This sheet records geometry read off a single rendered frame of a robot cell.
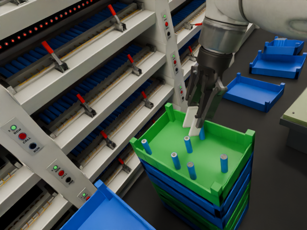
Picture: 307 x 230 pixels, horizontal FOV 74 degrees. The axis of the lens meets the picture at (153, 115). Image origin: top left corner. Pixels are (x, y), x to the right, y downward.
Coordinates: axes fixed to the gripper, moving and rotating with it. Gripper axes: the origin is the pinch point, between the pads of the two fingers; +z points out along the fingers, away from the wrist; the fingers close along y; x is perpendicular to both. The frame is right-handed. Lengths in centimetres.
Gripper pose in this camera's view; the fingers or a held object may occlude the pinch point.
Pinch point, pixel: (193, 121)
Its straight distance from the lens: 57.3
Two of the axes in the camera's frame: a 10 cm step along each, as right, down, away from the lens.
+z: -1.5, 8.2, 5.5
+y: -3.1, -5.7, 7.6
